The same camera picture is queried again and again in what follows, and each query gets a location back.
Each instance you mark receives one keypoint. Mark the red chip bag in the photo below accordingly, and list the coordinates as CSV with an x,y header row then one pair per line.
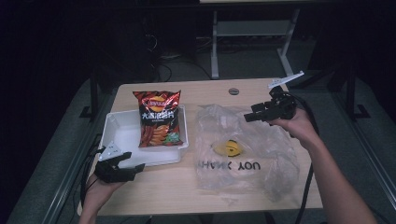
x,y
158,121

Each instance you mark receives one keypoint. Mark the clear plastic bag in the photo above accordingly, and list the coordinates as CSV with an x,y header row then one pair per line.
x,y
267,174

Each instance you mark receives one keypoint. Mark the black metal stand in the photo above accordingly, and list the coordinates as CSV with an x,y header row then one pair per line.
x,y
351,96
93,99

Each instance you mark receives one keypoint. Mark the yellow round toy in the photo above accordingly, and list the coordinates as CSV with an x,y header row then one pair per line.
x,y
227,148

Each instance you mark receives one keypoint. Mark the grey table grommet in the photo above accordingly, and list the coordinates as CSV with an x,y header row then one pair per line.
x,y
233,91

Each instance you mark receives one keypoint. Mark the white metal desk frame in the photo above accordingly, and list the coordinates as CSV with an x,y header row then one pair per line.
x,y
249,28

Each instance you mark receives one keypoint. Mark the white plastic bin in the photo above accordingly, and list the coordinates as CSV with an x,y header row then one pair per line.
x,y
124,137

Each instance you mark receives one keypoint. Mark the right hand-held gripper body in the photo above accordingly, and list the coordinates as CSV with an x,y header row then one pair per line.
x,y
278,105

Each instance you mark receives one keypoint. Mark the person's left hand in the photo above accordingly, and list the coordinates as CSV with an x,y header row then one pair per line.
x,y
99,194

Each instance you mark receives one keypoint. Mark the person's right hand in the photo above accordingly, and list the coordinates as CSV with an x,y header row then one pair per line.
x,y
297,127

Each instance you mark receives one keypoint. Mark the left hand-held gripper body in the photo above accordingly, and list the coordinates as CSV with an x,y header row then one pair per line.
x,y
110,171

